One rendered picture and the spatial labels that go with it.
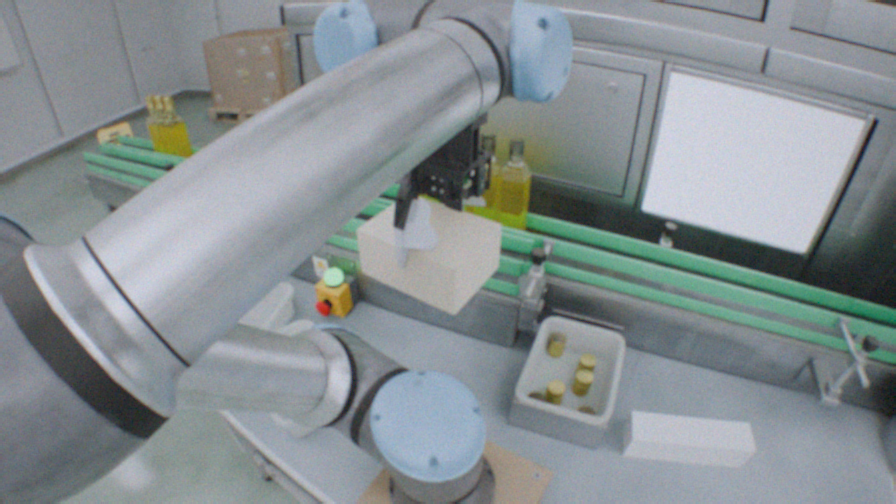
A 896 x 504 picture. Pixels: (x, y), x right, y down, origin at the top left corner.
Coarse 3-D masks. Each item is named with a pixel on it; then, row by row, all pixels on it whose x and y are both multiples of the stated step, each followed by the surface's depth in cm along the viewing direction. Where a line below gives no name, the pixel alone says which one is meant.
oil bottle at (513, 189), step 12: (504, 168) 85; (516, 168) 85; (528, 168) 86; (504, 180) 86; (516, 180) 85; (528, 180) 87; (504, 192) 87; (516, 192) 86; (528, 192) 90; (504, 204) 89; (516, 204) 88; (504, 216) 91; (516, 216) 89; (516, 228) 91
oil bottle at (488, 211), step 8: (496, 160) 87; (496, 168) 86; (496, 176) 87; (496, 184) 88; (488, 192) 89; (496, 192) 89; (488, 200) 90; (496, 200) 90; (472, 208) 93; (480, 208) 92; (488, 208) 91; (480, 216) 93; (488, 216) 92
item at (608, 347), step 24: (576, 336) 87; (600, 336) 84; (528, 360) 78; (552, 360) 87; (576, 360) 87; (600, 360) 87; (528, 384) 79; (600, 384) 82; (552, 408) 70; (576, 408) 77; (600, 408) 75
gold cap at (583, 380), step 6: (582, 372) 79; (588, 372) 79; (576, 378) 78; (582, 378) 78; (588, 378) 78; (576, 384) 79; (582, 384) 77; (588, 384) 77; (576, 390) 79; (582, 390) 78; (588, 390) 79; (582, 396) 79
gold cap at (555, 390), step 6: (552, 384) 77; (558, 384) 77; (546, 390) 77; (552, 390) 76; (558, 390) 76; (564, 390) 76; (546, 396) 77; (552, 396) 76; (558, 396) 76; (546, 402) 78; (552, 402) 77; (558, 402) 77
